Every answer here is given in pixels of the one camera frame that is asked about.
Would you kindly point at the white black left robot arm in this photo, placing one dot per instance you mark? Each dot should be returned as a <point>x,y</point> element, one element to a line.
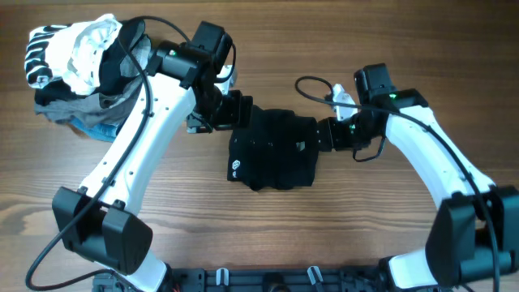
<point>187,84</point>

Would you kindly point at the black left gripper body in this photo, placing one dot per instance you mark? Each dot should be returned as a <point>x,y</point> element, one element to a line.
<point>232,113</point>

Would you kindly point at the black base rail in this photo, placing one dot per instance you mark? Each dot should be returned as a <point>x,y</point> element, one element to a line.
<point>314,278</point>

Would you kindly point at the grey folded garment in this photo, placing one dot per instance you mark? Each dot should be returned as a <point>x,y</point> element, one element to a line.
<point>95,108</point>

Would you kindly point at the black t-shirt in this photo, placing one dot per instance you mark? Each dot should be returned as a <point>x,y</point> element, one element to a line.
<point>279,149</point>

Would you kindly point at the white lace garment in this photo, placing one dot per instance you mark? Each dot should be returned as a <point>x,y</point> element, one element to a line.
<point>74,54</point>

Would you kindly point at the black folded garment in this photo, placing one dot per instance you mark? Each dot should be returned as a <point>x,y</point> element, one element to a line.
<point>116,70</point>

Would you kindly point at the black white striped garment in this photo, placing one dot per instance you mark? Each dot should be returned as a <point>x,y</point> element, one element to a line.
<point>37,71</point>

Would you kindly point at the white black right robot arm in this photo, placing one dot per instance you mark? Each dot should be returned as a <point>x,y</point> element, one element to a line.
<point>475,232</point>

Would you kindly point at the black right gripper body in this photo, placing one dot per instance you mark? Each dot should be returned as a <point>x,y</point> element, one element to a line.
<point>342,135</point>

